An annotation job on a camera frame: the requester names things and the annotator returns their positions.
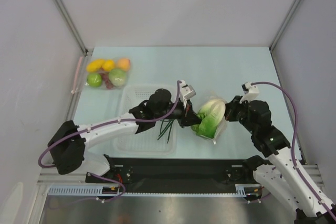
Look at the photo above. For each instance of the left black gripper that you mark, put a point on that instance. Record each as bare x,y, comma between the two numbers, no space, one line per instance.
188,117

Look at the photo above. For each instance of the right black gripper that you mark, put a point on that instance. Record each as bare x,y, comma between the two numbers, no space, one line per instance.
230,108

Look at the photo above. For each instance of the fake green lettuce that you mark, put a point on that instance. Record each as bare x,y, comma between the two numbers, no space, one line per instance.
210,119

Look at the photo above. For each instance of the clear zip top bag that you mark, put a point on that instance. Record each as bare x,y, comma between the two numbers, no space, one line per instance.
218,127

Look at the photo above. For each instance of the fake green onion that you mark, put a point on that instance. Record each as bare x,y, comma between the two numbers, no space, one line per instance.
166,126

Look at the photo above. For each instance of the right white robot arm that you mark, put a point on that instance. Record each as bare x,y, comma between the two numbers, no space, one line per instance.
278,170

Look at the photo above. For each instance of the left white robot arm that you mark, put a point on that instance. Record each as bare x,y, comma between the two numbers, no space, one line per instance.
69,147

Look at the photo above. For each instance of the pale green fake cabbage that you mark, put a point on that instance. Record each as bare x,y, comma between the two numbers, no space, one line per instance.
118,77

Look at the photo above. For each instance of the orange fake peach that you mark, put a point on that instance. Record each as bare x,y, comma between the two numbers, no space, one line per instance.
124,63

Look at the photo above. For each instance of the zip bag of fake fruit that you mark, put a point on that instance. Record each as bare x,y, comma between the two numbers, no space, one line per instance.
80,78

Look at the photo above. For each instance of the fake red grapes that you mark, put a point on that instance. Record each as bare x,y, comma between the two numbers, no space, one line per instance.
106,82

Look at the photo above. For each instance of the yellow fake lemon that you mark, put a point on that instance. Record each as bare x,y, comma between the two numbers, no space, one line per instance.
108,65

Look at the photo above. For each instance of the green fake apple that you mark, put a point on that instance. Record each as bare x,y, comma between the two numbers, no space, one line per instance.
94,80

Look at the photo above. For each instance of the yellow fake mango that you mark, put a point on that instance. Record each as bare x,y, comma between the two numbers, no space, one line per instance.
95,65

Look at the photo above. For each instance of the white perforated plastic basket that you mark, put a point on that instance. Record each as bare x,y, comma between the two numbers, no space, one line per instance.
149,142

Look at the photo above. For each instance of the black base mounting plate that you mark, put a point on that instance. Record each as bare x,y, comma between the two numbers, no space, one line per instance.
191,172

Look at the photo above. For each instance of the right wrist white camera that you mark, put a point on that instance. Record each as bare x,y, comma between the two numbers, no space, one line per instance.
251,92

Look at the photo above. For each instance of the wrist white camera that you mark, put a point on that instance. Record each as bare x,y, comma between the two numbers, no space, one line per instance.
186,92
251,92

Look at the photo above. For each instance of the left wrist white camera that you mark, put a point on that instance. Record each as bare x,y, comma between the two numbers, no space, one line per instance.
186,92

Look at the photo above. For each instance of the white slotted cable duct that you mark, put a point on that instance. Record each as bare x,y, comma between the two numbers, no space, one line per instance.
185,190

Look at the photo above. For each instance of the left aluminium frame post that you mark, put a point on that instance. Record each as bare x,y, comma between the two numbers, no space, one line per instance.
71,25

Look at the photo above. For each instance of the aluminium frame post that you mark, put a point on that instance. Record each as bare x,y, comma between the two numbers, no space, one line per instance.
71,25
285,23

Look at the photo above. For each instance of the right aluminium frame post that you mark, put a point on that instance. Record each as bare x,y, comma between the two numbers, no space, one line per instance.
285,23

